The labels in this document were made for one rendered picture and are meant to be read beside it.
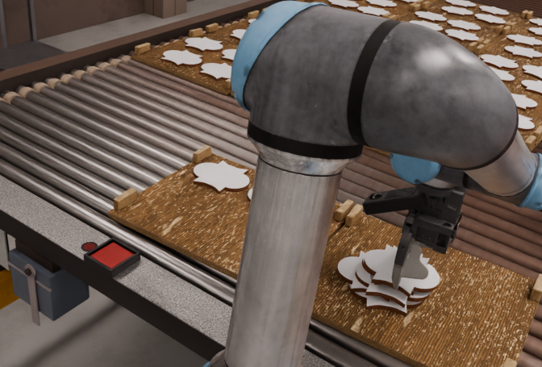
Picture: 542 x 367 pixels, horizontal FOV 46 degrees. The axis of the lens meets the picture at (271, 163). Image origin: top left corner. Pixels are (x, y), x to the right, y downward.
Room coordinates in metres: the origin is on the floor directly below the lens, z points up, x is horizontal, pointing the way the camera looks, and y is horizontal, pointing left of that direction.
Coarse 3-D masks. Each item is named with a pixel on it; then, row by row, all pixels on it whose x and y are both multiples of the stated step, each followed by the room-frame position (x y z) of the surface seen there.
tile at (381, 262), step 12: (372, 252) 0.99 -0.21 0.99; (384, 252) 0.99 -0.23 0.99; (396, 252) 1.00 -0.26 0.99; (372, 264) 0.95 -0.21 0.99; (384, 264) 0.96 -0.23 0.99; (384, 276) 0.92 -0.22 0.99; (432, 276) 0.94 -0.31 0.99; (408, 288) 0.89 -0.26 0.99; (420, 288) 0.90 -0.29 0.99; (432, 288) 0.91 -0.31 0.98
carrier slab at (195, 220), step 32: (224, 160) 1.38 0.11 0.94; (160, 192) 1.20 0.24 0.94; (192, 192) 1.21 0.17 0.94; (224, 192) 1.23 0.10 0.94; (128, 224) 1.08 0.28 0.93; (160, 224) 1.08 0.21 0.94; (192, 224) 1.09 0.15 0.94; (224, 224) 1.10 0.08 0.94; (192, 256) 1.00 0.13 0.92; (224, 256) 0.99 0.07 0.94
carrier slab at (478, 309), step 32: (384, 224) 1.16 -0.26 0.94; (448, 256) 1.07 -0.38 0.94; (320, 288) 0.93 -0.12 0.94; (448, 288) 0.97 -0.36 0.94; (480, 288) 0.98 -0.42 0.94; (512, 288) 0.99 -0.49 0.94; (320, 320) 0.86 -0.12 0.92; (352, 320) 0.85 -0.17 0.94; (384, 320) 0.86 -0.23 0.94; (416, 320) 0.87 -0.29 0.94; (448, 320) 0.88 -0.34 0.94; (480, 320) 0.89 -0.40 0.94; (512, 320) 0.90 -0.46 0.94; (416, 352) 0.79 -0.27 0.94; (448, 352) 0.80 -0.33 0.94; (480, 352) 0.81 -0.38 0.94; (512, 352) 0.82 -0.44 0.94
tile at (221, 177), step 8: (200, 168) 1.31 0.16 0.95; (208, 168) 1.31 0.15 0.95; (216, 168) 1.31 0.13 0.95; (224, 168) 1.32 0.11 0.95; (232, 168) 1.32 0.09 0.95; (200, 176) 1.27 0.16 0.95; (208, 176) 1.27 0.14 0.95; (216, 176) 1.28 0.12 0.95; (224, 176) 1.28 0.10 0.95; (232, 176) 1.29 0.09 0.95; (240, 176) 1.29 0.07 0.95; (200, 184) 1.25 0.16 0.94; (208, 184) 1.24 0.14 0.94; (216, 184) 1.24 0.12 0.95; (224, 184) 1.25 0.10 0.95; (232, 184) 1.25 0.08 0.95; (240, 184) 1.25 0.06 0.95; (248, 184) 1.26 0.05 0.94
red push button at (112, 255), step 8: (104, 248) 0.99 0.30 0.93; (112, 248) 0.99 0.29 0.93; (120, 248) 0.99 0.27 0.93; (96, 256) 0.96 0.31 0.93; (104, 256) 0.97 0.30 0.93; (112, 256) 0.97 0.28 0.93; (120, 256) 0.97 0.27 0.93; (128, 256) 0.97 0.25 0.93; (104, 264) 0.94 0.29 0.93; (112, 264) 0.95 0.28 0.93
